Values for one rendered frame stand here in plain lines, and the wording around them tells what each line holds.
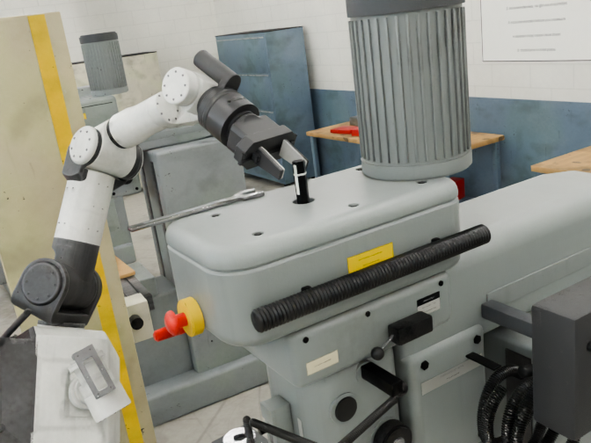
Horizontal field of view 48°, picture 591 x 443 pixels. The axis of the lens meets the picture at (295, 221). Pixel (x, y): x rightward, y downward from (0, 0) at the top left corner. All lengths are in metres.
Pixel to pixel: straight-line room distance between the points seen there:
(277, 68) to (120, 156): 7.05
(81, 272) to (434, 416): 0.72
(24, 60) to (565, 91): 4.45
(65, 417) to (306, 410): 0.43
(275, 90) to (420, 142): 7.25
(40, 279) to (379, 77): 0.72
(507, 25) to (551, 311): 5.33
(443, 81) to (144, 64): 8.56
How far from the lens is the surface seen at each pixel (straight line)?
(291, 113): 8.47
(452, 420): 1.31
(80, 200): 1.35
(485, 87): 6.52
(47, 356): 1.29
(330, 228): 0.98
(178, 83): 1.19
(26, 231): 2.73
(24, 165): 2.68
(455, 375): 1.27
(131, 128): 1.31
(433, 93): 1.12
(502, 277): 1.30
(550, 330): 1.06
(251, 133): 1.10
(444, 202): 1.12
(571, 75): 5.92
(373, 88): 1.13
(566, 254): 1.44
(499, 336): 1.41
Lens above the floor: 2.19
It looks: 18 degrees down
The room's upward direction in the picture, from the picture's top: 8 degrees counter-clockwise
